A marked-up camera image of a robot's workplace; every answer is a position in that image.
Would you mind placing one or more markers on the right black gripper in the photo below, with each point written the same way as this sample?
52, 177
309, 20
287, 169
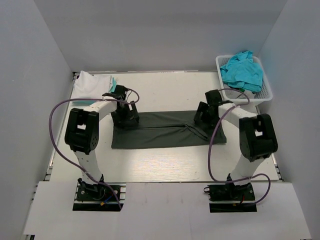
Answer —
203, 107

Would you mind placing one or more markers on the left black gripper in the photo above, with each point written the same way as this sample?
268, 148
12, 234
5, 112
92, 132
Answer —
132, 115

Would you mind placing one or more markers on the dark grey t-shirt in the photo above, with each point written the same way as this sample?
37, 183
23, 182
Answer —
163, 129

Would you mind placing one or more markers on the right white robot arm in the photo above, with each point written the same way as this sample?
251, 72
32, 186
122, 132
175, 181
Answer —
257, 142

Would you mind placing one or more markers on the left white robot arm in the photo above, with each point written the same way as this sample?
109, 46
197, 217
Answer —
82, 133

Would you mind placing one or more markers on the white plastic basket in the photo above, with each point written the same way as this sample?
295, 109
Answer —
263, 96

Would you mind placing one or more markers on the crumpled grey t-shirt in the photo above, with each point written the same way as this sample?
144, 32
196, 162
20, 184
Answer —
238, 93

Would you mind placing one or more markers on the folded white t-shirt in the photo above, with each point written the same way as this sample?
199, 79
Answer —
88, 86

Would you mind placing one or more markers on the folded teal t-shirt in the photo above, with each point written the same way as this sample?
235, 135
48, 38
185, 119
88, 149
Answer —
91, 101

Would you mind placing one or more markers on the crumpled turquoise t-shirt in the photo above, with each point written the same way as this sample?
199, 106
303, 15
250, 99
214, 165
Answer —
241, 72

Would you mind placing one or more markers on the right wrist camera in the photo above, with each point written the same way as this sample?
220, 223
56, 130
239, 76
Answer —
214, 98

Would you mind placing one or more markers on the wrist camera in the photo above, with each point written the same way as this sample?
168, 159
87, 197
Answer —
118, 92
214, 98

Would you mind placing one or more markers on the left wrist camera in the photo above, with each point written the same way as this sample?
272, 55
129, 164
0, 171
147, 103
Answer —
118, 92

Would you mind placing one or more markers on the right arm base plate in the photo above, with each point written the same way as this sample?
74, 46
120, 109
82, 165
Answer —
230, 198

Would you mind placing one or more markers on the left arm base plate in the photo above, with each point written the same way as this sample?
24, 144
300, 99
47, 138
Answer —
100, 200

